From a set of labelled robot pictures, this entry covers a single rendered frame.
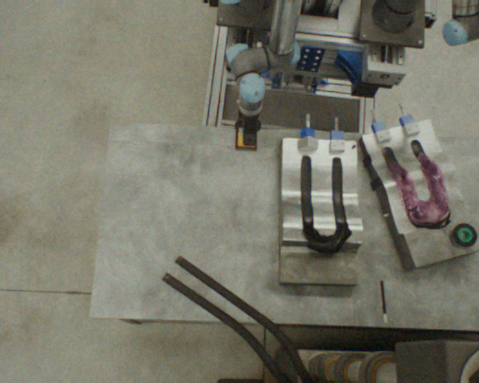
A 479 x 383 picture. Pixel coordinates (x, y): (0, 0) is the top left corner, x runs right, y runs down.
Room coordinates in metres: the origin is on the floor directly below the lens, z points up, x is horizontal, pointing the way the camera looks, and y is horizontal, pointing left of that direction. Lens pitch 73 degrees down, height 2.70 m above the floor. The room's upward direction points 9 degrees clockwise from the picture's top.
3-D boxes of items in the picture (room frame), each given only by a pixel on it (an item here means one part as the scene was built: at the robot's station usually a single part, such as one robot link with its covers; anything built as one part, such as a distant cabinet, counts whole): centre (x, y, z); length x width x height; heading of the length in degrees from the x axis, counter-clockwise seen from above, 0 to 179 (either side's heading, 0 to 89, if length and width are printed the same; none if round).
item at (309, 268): (0.52, -0.27, 0.87); 0.50 x 0.26 x 0.14; 7
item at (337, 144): (0.80, -0.30, 0.89); 0.13 x 0.05 x 0.05; 7
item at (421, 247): (0.65, -0.62, 0.86); 0.50 x 0.26 x 0.11; 24
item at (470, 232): (0.49, -0.74, 0.93); 0.08 x 0.08 x 0.04
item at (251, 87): (0.79, 0.02, 1.15); 0.09 x 0.08 x 0.11; 26
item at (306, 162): (0.54, -0.28, 0.92); 0.35 x 0.16 x 0.09; 7
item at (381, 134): (0.87, -0.45, 0.86); 0.13 x 0.05 x 0.05; 24
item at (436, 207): (0.65, -0.61, 0.90); 0.26 x 0.18 x 0.08; 24
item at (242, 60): (0.88, 0.04, 1.15); 0.11 x 0.11 x 0.08; 26
